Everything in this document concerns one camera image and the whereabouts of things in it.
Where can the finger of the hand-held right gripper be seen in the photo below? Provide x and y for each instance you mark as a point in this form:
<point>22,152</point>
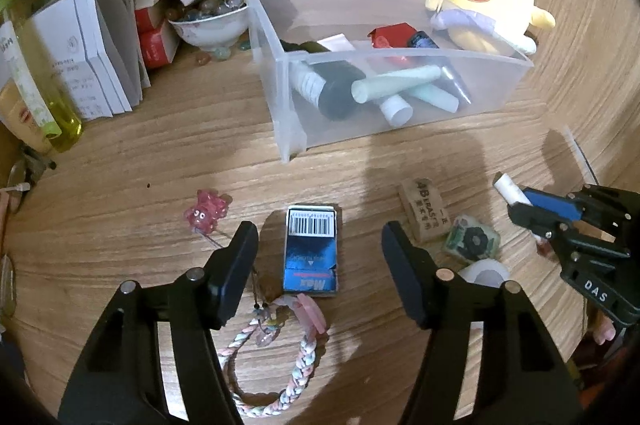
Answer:
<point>550,202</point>
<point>530,217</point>

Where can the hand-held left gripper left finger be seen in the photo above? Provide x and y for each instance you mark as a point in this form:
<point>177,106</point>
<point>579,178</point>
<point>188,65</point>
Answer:
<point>235,270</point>

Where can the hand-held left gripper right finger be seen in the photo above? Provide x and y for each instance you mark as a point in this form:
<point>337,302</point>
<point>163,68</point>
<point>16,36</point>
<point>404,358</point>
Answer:
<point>405,270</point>

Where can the white red lip balm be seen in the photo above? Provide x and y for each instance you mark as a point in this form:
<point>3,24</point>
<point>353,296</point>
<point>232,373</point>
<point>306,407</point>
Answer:
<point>506,185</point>

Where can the green flower print eraser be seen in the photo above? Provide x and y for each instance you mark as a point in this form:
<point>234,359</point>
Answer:
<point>470,240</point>

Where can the tan eraser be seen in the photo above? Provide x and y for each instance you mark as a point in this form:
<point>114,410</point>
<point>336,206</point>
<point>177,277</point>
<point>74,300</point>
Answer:
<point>425,205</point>

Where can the white tape roll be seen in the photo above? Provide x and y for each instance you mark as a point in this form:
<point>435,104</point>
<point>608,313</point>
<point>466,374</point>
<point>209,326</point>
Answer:
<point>487,277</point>

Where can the blue staple box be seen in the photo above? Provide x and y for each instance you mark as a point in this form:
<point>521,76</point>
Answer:
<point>310,260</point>

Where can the short mint white tube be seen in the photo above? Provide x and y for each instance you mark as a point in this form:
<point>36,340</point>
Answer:
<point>435,97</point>

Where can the clear plastic storage bin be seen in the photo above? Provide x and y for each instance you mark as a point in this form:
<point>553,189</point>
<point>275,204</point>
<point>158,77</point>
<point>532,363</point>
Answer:
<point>340,125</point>

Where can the pink cream tube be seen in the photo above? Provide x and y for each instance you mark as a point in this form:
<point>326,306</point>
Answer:
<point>395,110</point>

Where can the long mint green tube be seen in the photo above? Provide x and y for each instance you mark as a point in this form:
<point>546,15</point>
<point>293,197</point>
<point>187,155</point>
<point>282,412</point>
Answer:
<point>390,85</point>

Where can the dark green pump bottle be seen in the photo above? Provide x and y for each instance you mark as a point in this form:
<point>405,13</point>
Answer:
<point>335,90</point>

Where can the black lilac cosmetic tube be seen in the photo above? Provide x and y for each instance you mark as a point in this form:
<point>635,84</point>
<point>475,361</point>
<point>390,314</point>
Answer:
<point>422,39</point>

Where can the red carton box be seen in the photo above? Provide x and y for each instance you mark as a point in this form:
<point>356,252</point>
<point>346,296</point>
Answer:
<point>392,34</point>

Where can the pink bear charm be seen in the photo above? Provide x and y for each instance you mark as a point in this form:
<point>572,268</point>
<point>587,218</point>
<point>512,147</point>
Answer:
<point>205,210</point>

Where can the brown glass pebble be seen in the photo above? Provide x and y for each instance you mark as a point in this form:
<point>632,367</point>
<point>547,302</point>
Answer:
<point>201,60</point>

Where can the clear glass pebble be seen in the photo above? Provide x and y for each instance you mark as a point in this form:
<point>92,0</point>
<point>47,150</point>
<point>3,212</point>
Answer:
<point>220,52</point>

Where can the yellow green spray bottle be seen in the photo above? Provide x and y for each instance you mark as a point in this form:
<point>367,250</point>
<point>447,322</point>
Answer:
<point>65,125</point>

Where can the green glass pebble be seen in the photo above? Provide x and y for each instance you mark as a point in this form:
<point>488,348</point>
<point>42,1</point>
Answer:
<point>243,46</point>

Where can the dark eyeglasses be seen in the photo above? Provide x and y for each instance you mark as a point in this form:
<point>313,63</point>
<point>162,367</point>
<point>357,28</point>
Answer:
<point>30,165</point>

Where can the red white carton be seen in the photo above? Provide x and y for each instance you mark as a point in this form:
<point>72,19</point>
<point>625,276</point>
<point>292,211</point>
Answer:
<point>150,17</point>
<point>160,50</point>

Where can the white porcelain bowl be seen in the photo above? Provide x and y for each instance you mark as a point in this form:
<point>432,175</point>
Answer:
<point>210,32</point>

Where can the folded white paper stack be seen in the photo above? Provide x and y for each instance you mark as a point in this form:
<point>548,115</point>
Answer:
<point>90,55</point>

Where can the yellow orange tube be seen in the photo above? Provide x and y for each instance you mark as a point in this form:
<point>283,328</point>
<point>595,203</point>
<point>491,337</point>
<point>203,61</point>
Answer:
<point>20,115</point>

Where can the pile of glass pebbles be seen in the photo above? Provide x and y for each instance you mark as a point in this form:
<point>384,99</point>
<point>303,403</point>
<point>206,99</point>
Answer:
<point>215,5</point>

